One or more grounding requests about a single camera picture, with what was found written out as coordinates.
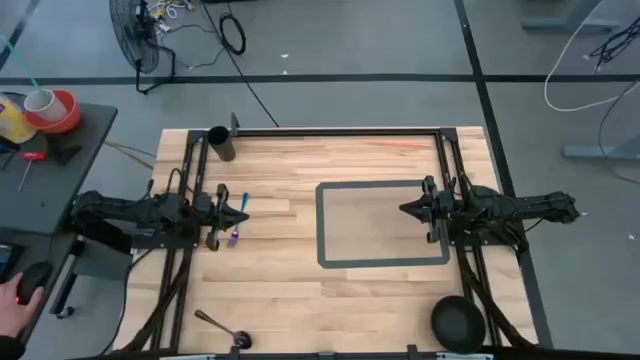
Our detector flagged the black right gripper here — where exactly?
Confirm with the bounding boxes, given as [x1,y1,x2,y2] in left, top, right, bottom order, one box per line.
[398,174,459,245]

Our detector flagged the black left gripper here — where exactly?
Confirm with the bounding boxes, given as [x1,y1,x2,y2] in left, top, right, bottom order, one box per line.
[193,182,251,252]

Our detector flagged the blue and purple marker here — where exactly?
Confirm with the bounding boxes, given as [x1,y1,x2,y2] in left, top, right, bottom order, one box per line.
[226,191,250,250]

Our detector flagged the black cylindrical utensil cup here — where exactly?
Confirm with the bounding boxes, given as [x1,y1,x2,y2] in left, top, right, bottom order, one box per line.
[206,125,237,163]

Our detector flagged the black bowl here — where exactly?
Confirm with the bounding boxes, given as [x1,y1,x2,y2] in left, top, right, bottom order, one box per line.
[430,294,487,354]

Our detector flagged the person's forearm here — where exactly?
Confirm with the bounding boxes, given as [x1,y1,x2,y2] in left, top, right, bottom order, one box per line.
[0,334,27,360]

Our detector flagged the grey tape rectangle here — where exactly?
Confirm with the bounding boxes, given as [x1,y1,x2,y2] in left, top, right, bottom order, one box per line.
[315,180,451,270]

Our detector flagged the metal ladle spoon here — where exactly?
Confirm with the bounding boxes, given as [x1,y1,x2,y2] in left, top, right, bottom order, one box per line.
[193,309,253,350]

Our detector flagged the dark grey side table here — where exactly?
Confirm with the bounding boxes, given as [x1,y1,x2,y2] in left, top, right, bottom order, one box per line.
[0,92,119,236]

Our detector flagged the desk leg with caster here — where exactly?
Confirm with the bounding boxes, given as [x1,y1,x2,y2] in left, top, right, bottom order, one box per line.
[49,234,87,320]

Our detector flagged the small black object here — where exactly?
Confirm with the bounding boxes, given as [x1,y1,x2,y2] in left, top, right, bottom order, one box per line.
[48,142,83,167]

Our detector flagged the dark grey desk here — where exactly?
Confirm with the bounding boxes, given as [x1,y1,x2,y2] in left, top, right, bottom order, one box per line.
[0,227,81,360]

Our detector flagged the grey desk foot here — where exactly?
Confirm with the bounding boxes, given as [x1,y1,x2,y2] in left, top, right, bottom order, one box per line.
[521,0,622,32]
[560,132,640,162]

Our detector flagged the orange bowl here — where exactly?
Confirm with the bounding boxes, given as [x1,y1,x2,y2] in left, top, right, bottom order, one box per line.
[23,88,82,135]

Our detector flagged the black computer mouse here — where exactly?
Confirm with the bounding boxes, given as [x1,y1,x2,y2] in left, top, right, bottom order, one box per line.
[15,260,54,306]

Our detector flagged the black floor fan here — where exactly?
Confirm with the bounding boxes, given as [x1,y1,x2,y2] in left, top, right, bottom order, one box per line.
[108,0,177,95]

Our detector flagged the white cup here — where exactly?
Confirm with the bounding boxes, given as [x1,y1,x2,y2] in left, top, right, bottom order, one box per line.
[23,88,68,124]

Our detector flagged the black tablet screen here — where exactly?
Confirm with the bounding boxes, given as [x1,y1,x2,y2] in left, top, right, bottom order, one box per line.
[0,242,25,284]

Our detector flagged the yellow container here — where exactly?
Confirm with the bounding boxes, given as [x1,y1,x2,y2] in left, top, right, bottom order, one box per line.
[0,93,37,145]

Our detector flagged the person's hand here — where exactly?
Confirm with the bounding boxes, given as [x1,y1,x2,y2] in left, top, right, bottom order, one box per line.
[0,272,45,341]

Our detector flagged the green straw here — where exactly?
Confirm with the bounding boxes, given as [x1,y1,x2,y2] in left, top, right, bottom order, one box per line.
[0,35,42,92]

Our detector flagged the black aluminium table frame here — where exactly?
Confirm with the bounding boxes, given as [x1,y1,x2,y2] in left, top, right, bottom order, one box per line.
[119,127,539,360]

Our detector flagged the yellow floor cable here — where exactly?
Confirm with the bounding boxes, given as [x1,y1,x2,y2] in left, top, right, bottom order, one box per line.
[103,138,155,171]

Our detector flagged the long black floor cable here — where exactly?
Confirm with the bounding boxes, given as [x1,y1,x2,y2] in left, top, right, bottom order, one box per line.
[199,0,280,128]

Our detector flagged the white floor cable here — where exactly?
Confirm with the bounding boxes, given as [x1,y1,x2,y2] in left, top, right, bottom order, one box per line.
[543,0,640,113]

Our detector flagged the coiled black cable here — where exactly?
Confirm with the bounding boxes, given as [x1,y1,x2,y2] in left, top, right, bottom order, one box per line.
[218,12,248,56]

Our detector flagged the thin black floor cable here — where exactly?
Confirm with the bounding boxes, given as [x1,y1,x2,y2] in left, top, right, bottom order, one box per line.
[597,79,640,187]

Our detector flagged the red-handled screwdriver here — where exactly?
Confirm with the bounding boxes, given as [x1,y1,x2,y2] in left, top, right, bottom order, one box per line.
[17,151,49,193]

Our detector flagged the white yellow cable pile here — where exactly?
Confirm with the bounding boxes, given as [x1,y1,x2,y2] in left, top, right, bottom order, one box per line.
[144,0,199,34]

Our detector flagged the black cable bundle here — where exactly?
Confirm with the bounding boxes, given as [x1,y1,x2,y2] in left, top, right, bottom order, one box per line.
[588,17,640,71]

